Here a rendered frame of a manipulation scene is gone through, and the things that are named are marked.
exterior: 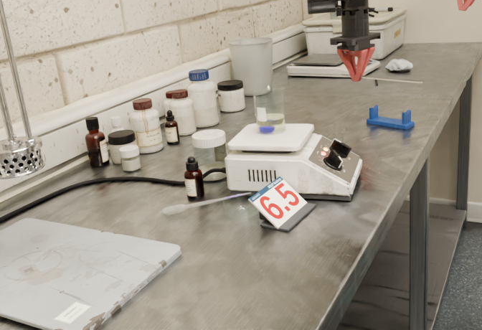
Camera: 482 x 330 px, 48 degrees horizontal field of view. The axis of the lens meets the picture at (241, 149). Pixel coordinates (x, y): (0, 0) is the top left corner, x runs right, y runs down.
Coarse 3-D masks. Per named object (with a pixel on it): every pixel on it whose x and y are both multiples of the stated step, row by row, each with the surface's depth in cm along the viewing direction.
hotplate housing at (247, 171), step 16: (304, 144) 88; (240, 160) 86; (256, 160) 85; (272, 160) 84; (288, 160) 83; (304, 160) 83; (240, 176) 87; (256, 176) 86; (272, 176) 85; (288, 176) 84; (304, 176) 83; (320, 176) 82; (336, 176) 82; (240, 192) 88; (256, 192) 87; (304, 192) 84; (320, 192) 83; (336, 192) 82; (352, 192) 82
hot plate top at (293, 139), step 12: (240, 132) 92; (252, 132) 91; (288, 132) 89; (300, 132) 89; (228, 144) 86; (240, 144) 86; (252, 144) 85; (264, 144) 85; (276, 144) 84; (288, 144) 83; (300, 144) 83
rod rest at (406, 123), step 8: (376, 112) 120; (408, 112) 114; (368, 120) 119; (376, 120) 118; (384, 120) 118; (392, 120) 117; (400, 120) 117; (408, 120) 114; (400, 128) 114; (408, 128) 113
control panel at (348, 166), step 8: (320, 144) 90; (328, 144) 91; (312, 152) 86; (320, 152) 87; (328, 152) 88; (312, 160) 83; (320, 160) 84; (344, 160) 88; (352, 160) 89; (328, 168) 83; (344, 168) 86; (352, 168) 87; (344, 176) 83; (352, 176) 84
